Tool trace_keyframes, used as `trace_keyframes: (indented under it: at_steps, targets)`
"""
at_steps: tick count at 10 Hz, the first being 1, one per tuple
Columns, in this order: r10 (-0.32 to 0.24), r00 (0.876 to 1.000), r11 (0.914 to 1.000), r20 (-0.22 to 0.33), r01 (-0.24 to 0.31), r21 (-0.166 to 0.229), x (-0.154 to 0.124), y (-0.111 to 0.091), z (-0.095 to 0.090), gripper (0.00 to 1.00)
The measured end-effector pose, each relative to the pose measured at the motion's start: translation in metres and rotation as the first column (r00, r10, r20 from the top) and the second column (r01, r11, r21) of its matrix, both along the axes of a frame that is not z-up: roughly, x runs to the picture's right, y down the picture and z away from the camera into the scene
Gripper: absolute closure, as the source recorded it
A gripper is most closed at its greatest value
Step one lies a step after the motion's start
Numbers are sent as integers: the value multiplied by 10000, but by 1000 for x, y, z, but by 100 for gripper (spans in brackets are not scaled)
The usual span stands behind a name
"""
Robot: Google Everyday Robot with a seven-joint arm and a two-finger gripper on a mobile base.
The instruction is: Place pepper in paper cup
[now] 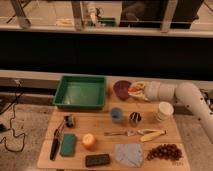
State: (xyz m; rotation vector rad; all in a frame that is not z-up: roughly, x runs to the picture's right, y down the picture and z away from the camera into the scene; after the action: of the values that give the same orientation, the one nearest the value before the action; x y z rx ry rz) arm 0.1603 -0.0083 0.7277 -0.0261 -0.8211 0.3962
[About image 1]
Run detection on black handled knife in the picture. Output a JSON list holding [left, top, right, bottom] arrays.
[[50, 121, 65, 161]]

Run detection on black eraser block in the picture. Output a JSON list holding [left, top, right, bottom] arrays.
[[85, 154, 110, 167]]

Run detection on purple bowl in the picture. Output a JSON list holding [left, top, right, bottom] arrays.
[[113, 80, 131, 100]]

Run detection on white paper cup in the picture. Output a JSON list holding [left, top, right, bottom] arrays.
[[156, 102, 174, 121]]

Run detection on orange fruit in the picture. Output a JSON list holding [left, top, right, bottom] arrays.
[[82, 133, 96, 150]]

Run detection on bunch of dark grapes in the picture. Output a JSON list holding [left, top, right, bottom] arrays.
[[147, 144, 182, 161]]

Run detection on blue cloth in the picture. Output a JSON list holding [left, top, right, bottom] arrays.
[[115, 143, 143, 168]]

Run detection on yellow banana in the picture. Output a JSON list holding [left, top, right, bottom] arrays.
[[137, 130, 166, 142]]

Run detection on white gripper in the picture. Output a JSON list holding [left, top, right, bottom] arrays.
[[129, 81, 161, 101]]

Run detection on green sponge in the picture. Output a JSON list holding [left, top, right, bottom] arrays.
[[60, 133, 76, 157]]

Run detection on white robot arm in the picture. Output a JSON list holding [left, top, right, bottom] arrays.
[[127, 81, 213, 143]]

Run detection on green plastic tray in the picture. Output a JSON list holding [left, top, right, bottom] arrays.
[[53, 75, 106, 110]]

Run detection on dark metal cup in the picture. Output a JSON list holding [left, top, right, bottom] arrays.
[[129, 112, 142, 127]]

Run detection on blue cup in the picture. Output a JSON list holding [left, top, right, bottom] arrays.
[[110, 107, 123, 123]]

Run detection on black cable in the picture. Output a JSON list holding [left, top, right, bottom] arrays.
[[0, 79, 27, 154]]

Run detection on small black binder clip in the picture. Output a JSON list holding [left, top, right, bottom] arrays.
[[65, 115, 74, 128]]

